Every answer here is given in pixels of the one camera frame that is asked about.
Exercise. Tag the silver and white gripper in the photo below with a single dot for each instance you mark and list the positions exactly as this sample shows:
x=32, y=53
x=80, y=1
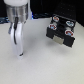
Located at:
x=20, y=12

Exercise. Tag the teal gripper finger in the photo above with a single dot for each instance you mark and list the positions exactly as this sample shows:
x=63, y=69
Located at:
x=11, y=32

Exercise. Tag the kcup in drawer back left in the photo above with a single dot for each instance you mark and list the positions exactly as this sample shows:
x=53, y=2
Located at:
x=55, y=18

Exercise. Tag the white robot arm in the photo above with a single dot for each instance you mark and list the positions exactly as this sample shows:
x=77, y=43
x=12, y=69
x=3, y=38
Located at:
x=16, y=3

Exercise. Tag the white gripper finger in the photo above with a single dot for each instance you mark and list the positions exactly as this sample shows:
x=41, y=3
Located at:
x=19, y=38

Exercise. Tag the black kcup holder drawer box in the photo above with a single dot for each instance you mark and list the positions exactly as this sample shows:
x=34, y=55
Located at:
x=58, y=35

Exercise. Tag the kcup in drawer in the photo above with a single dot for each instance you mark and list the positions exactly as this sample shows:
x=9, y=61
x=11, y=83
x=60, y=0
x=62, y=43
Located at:
x=69, y=32
x=55, y=18
x=52, y=26
x=70, y=23

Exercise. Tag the kcup in drawer front right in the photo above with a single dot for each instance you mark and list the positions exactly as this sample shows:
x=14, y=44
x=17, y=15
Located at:
x=69, y=32

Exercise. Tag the kcup in drawer front left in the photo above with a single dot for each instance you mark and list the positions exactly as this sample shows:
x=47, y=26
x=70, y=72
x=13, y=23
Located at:
x=52, y=26

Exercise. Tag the kcup in drawer back right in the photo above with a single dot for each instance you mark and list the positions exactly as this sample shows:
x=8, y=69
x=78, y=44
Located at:
x=70, y=23

